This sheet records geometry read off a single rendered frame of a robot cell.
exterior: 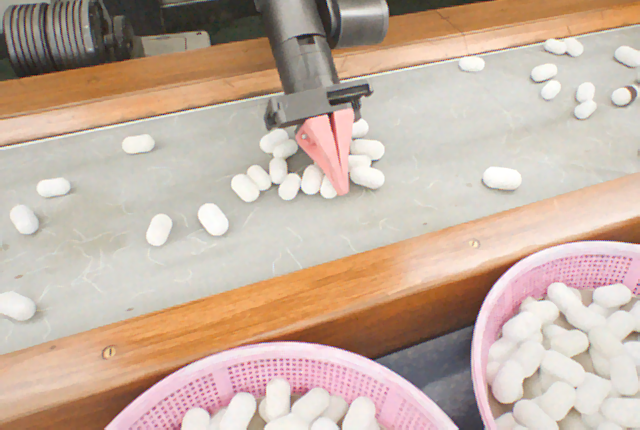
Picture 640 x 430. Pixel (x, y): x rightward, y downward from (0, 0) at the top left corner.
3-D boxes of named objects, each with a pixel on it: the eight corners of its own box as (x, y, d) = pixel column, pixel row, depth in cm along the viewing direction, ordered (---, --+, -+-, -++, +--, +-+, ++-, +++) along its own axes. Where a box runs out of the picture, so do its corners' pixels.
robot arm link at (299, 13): (251, 11, 53) (266, -21, 47) (309, 7, 55) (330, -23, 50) (268, 72, 52) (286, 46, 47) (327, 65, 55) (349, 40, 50)
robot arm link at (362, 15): (242, -32, 55) (265, -84, 47) (334, -35, 60) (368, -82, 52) (270, 70, 54) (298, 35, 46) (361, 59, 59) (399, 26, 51)
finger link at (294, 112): (376, 182, 47) (347, 87, 47) (303, 201, 45) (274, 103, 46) (356, 193, 53) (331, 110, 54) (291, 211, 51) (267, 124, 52)
